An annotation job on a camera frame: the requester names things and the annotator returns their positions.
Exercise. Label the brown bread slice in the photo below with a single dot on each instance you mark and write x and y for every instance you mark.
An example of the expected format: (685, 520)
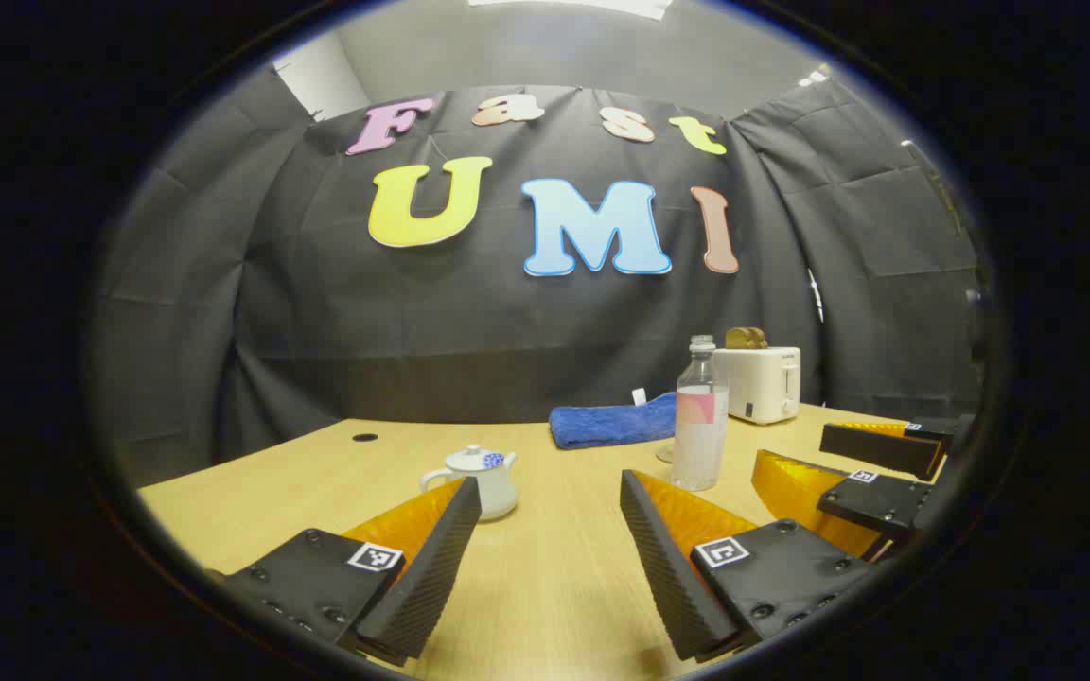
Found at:
(746, 338)

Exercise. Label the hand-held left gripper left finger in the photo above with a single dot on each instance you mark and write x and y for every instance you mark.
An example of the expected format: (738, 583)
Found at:
(431, 577)

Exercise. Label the round coaster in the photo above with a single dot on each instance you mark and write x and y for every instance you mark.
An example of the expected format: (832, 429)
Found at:
(664, 455)

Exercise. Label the white toaster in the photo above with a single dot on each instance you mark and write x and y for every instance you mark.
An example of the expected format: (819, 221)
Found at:
(763, 383)

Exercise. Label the ceiling light panel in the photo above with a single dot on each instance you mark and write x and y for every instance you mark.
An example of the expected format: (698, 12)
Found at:
(583, 6)

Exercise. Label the white teacup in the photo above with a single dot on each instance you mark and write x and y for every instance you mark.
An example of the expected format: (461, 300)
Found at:
(493, 492)

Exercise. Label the black backdrop cloth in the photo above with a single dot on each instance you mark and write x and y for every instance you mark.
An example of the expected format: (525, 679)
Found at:
(413, 322)

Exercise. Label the small ceiling light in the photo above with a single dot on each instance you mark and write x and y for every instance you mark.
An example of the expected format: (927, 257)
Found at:
(815, 76)

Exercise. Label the blue towel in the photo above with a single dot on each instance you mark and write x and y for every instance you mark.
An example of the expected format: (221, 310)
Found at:
(606, 424)

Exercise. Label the clear water bottle pink label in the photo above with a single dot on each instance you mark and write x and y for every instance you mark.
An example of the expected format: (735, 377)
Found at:
(699, 445)

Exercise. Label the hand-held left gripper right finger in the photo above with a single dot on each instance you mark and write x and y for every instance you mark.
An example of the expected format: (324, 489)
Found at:
(668, 577)

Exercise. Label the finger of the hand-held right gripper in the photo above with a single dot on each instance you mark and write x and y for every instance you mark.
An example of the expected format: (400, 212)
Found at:
(876, 501)
(881, 449)

